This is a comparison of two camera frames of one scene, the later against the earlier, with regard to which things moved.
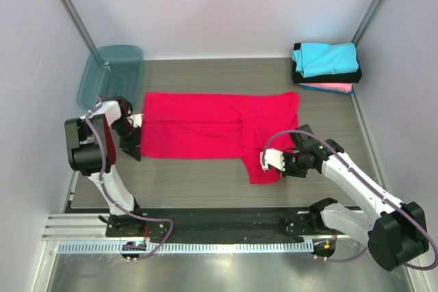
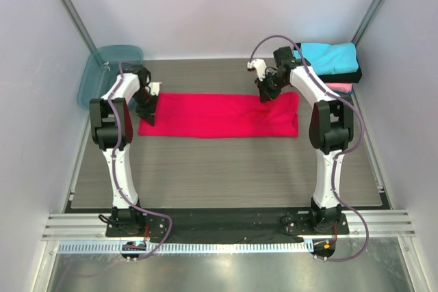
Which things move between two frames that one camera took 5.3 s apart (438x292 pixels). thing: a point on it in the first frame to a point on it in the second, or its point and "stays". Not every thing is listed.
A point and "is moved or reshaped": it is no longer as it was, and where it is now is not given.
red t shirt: [200, 125] is moved or reshaped
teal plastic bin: [111, 71] stays
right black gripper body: [288, 164] to [267, 89]
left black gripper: [133, 148] to [148, 115]
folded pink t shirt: [343, 87] stays
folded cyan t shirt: [315, 59] stays
